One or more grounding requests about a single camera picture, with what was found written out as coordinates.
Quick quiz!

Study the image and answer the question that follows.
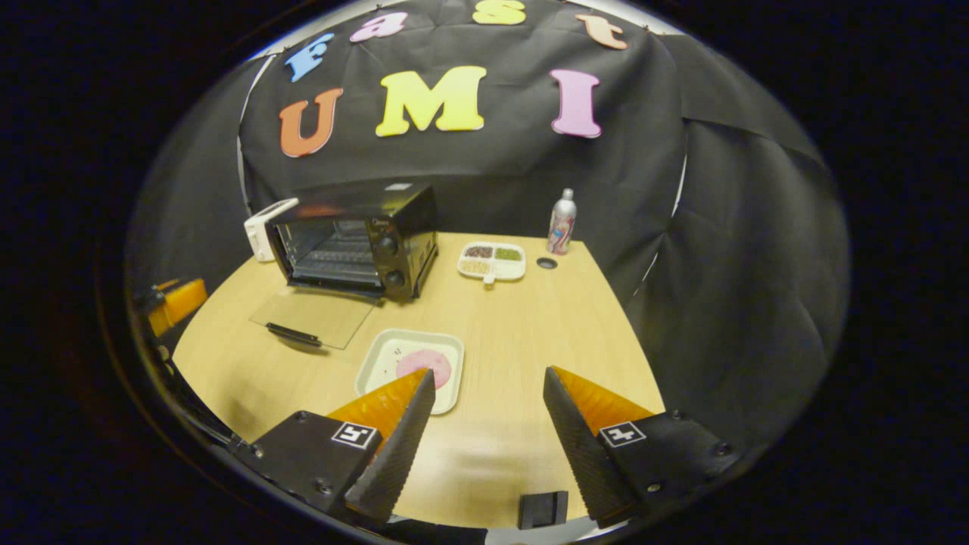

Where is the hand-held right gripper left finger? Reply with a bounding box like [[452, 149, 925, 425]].
[[231, 368, 438, 525]]

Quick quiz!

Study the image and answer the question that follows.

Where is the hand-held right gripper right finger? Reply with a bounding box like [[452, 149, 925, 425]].
[[542, 366, 744, 529]]

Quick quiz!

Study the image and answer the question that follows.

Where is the pale rectangular food tray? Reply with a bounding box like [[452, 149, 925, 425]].
[[354, 328, 465, 416]]

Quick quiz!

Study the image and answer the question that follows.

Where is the black electric oven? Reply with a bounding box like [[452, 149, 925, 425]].
[[250, 182, 440, 351]]

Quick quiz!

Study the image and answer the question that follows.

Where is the white toaster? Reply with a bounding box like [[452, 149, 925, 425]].
[[244, 198, 300, 263]]

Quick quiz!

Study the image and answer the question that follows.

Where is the white divided dish with beans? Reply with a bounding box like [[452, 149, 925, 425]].
[[457, 241, 527, 285]]

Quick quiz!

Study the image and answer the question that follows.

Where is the silver spray bottle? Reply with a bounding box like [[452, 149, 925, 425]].
[[547, 188, 578, 256]]

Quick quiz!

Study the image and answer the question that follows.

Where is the black backdrop cloth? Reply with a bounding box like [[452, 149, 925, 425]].
[[125, 0, 850, 455]]

